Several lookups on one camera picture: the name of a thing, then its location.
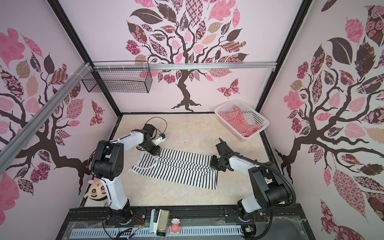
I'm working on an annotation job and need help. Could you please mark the white plastic laundry basket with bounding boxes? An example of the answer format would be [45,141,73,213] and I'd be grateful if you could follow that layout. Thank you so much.
[214,99,270,142]

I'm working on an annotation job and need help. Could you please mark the cartoon boy plush head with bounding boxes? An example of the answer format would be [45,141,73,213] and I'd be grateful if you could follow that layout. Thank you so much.
[84,179,108,202]

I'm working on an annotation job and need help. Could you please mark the pink pig figurine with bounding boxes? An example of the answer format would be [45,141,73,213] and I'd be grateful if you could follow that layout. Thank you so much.
[169,218,182,235]

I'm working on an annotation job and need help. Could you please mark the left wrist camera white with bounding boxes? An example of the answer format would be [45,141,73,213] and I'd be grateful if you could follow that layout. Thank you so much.
[153,133,166,146]

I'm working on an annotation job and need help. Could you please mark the black corrugated cable hose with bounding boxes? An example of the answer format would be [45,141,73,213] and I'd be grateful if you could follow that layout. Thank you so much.
[218,137,297,208]

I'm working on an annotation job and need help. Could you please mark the silver white box device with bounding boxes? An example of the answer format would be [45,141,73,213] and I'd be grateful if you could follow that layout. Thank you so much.
[150,209,170,237]

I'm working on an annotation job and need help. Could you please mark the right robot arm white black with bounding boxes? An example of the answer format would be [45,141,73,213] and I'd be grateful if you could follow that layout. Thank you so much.
[210,139,297,221]

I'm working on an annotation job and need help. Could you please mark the aluminium rail wall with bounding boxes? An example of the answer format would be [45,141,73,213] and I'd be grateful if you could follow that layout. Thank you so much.
[1,63,91,173]
[93,62,277,71]

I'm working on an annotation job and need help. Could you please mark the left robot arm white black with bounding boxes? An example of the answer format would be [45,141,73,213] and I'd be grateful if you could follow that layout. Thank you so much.
[91,124,166,221]

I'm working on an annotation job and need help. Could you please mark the aluminium rail back wall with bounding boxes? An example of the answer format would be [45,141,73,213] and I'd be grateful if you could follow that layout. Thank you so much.
[93,62,277,71]

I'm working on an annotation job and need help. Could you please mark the black white striped tank top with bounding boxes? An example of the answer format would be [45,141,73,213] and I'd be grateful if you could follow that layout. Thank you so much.
[129,149,218,190]

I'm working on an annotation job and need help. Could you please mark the white slotted cable duct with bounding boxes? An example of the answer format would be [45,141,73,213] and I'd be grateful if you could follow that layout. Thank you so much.
[69,225,243,240]

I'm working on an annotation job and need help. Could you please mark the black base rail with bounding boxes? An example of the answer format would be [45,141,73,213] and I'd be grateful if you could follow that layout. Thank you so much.
[64,204,304,224]

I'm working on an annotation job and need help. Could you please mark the black wire mesh basket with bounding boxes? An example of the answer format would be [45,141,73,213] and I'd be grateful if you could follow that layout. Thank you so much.
[82,60,153,94]

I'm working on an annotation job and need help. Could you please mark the aluminium rail left wall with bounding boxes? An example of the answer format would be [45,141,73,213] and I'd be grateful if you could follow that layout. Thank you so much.
[1,63,91,173]

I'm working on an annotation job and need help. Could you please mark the red white striped tank top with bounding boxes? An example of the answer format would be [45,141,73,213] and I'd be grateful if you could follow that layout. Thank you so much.
[219,105,263,138]

